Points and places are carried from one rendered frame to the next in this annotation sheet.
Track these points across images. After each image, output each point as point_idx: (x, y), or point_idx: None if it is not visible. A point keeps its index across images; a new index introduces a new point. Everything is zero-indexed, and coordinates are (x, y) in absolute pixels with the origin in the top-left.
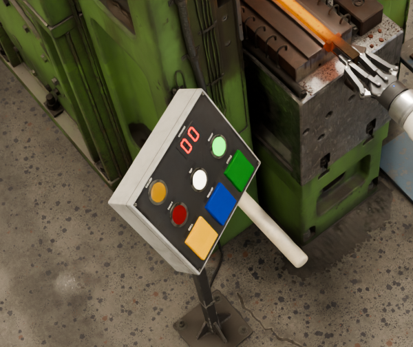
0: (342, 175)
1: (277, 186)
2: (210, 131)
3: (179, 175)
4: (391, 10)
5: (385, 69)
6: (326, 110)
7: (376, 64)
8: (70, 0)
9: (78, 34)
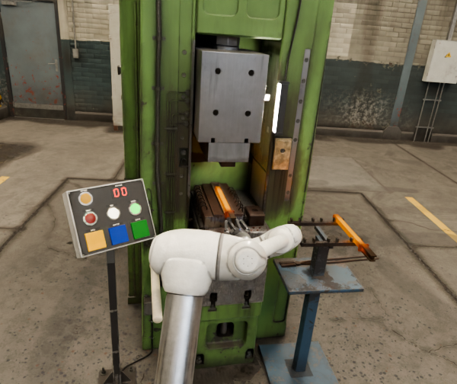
0: (231, 334)
1: None
2: (135, 199)
3: (103, 202)
4: None
5: (244, 229)
6: None
7: (242, 226)
8: (138, 170)
9: None
